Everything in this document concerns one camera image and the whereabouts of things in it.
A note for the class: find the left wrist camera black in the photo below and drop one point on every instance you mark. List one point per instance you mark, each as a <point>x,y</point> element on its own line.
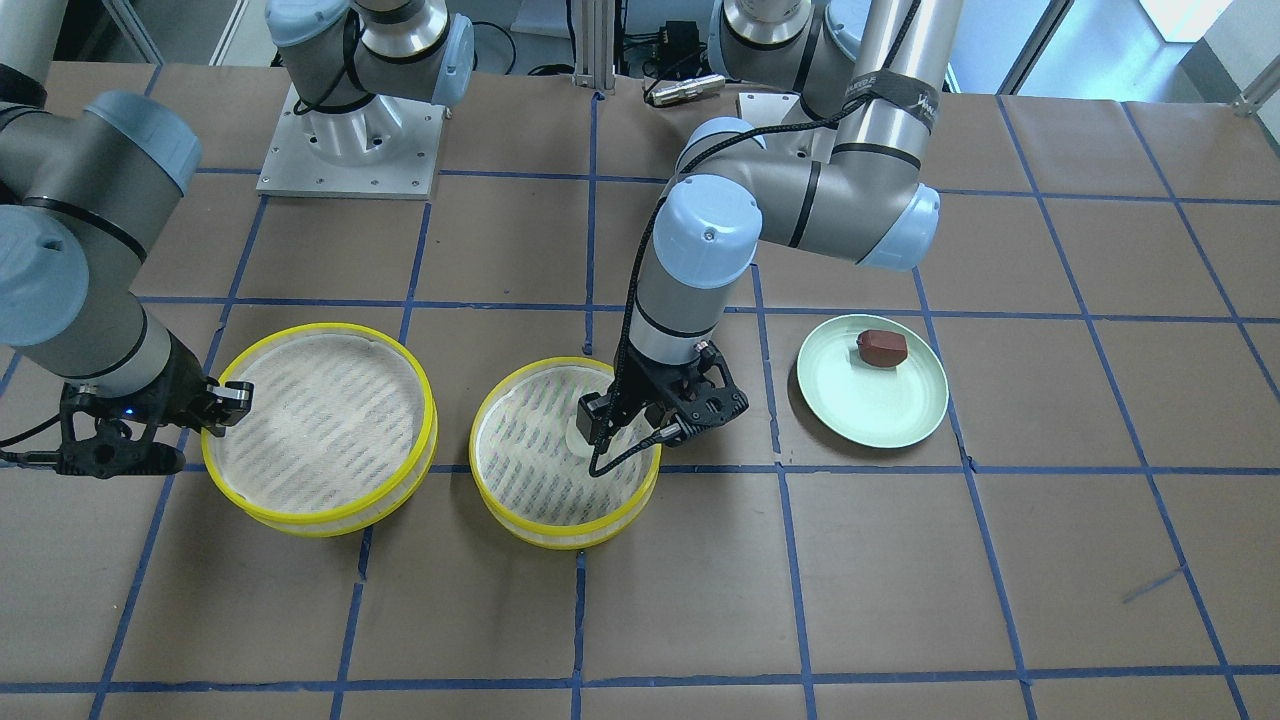
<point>608,417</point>

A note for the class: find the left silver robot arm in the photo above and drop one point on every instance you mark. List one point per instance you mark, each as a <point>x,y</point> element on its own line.
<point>839,176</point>

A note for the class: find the light green plate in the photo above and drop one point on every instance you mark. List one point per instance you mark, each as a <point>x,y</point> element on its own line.
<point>876,406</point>

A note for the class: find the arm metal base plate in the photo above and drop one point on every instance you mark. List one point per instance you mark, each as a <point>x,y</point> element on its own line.
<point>387,150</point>
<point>774,109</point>

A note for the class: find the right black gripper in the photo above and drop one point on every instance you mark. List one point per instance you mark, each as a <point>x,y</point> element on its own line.
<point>176,386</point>

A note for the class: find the aluminium frame post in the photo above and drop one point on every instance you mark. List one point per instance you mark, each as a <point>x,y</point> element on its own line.
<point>594,28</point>

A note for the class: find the white steamed bun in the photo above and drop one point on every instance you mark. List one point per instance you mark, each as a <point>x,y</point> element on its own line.
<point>579,432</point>

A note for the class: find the yellow steamer layer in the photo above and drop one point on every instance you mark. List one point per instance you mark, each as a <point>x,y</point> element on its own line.
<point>341,431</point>
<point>530,462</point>

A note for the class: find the brown red bun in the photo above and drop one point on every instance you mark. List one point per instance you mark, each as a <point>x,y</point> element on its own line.
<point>882,349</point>

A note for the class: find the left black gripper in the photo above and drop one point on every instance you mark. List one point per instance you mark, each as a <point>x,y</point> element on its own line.
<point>640,385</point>

